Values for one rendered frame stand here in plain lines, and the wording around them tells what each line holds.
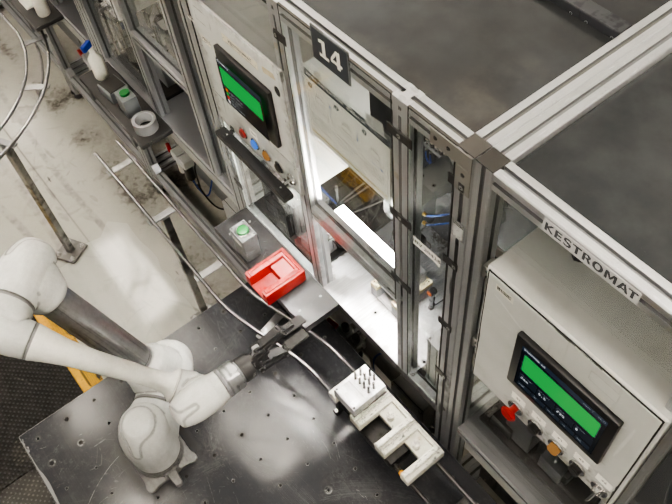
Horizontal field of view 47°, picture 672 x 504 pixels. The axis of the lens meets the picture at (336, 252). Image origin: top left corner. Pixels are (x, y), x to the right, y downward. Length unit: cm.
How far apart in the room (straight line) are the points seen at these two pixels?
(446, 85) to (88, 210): 294
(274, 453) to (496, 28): 151
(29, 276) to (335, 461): 109
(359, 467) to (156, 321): 152
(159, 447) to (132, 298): 149
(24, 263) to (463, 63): 123
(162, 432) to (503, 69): 146
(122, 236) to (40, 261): 189
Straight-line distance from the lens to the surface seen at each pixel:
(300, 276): 251
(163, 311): 370
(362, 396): 232
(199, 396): 211
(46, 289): 216
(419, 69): 154
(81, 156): 447
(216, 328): 278
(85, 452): 271
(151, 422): 237
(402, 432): 231
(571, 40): 163
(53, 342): 209
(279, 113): 197
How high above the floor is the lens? 304
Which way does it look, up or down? 55 degrees down
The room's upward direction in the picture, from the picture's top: 7 degrees counter-clockwise
